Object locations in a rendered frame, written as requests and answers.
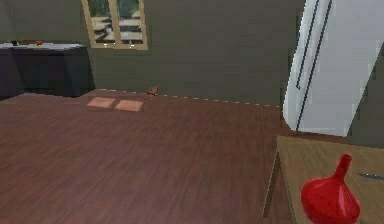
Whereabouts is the red bulbous canteen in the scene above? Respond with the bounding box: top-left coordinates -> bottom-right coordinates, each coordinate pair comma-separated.
300,153 -> 362,224

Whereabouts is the wooden framed window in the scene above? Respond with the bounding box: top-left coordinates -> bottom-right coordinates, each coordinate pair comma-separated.
80,0 -> 149,51

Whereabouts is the light wooden table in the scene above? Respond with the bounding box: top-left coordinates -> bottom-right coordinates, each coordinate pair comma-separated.
262,135 -> 384,224

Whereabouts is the white fridge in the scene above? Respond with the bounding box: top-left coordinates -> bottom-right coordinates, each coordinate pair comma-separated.
282,0 -> 384,138

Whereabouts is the dark kitchen counter cupboard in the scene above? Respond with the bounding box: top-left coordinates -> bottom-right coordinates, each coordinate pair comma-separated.
0,41 -> 96,101

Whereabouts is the grey flat utensil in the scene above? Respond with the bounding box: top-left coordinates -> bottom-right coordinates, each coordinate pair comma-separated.
358,172 -> 384,181

